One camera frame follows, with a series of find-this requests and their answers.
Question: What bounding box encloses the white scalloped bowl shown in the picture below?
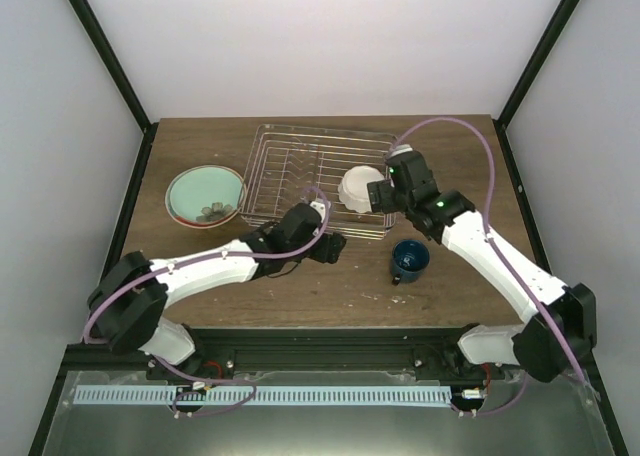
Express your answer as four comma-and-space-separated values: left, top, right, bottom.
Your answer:
338, 165, 385, 214

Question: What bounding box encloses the left black frame post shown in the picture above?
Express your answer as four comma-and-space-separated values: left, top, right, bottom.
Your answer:
53, 0, 153, 132

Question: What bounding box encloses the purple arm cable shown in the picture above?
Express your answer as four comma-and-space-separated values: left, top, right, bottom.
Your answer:
81, 185, 334, 420
387, 116, 586, 417

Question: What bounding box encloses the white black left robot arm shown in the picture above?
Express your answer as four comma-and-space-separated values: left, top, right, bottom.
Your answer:
83, 200, 346, 380

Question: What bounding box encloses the light green round plate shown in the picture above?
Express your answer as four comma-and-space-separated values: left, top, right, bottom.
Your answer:
164, 165, 247, 229

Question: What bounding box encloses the right black frame post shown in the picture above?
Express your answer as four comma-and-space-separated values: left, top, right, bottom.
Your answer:
497, 0, 596, 125

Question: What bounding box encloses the light blue slotted cable duct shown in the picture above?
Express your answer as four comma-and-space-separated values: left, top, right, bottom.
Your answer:
73, 385, 452, 408

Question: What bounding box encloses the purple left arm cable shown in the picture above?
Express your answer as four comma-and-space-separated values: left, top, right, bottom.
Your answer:
81, 185, 334, 420

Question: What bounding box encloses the dark blue mug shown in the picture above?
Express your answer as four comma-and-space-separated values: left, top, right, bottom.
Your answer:
389, 239, 430, 286

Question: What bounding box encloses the black aluminium frame rail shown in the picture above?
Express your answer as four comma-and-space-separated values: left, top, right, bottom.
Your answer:
64, 327, 591, 377

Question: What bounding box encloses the black frame post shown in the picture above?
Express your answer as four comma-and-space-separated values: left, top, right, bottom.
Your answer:
53, 0, 153, 132
497, 0, 596, 125

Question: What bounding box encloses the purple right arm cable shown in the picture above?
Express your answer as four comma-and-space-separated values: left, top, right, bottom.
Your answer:
387, 116, 586, 417

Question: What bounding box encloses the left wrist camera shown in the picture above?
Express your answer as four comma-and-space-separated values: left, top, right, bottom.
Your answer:
309, 199, 331, 223

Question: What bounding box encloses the metal wire dish rack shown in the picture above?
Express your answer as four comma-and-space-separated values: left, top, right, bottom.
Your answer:
240, 124, 396, 240

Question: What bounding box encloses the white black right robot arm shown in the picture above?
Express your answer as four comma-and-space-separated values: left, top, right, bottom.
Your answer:
367, 145, 597, 383

